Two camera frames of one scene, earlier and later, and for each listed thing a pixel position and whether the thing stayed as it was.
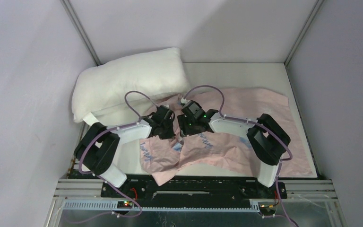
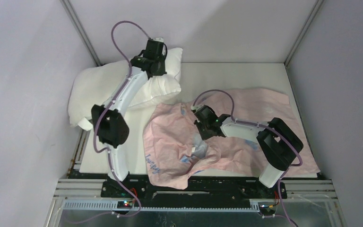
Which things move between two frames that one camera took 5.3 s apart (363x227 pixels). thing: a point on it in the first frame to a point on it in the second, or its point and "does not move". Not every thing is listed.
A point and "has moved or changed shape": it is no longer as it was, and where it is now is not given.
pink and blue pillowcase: (161, 158) has moved or changed shape
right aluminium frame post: (317, 8) does not move
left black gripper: (170, 134) to (161, 71)
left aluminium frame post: (89, 41) does not move
